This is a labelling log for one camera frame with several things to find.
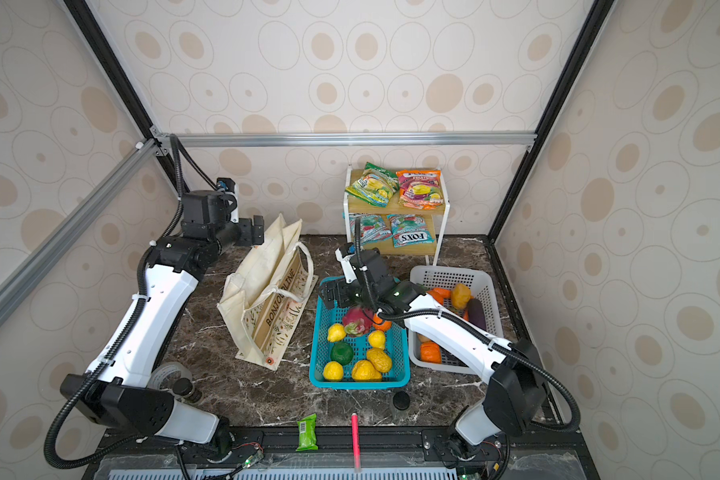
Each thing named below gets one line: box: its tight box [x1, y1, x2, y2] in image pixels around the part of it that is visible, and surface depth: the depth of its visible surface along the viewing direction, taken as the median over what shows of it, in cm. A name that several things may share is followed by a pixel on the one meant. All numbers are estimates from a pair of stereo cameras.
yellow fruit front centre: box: [352, 360, 382, 382], surface depth 83 cm
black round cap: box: [392, 391, 411, 410], surface depth 73 cm
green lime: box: [330, 341, 354, 366], surface depth 86 cm
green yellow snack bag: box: [345, 162, 399, 208], surface depth 85 cm
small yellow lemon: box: [368, 330, 386, 349], surface depth 89 cm
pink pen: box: [351, 412, 361, 469], surface depth 76 cm
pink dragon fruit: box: [342, 306, 374, 337], surface depth 89 cm
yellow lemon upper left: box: [327, 323, 346, 343], surface depth 91 cm
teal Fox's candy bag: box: [387, 214, 435, 248], surface depth 99 cm
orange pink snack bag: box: [396, 170, 444, 210], surface depth 85 cm
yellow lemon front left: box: [323, 360, 344, 381], surface depth 82 cm
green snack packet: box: [295, 413, 319, 451], surface depth 76 cm
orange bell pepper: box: [419, 341, 442, 363], surface depth 85 cm
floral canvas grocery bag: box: [217, 213, 319, 371], surface depth 85 cm
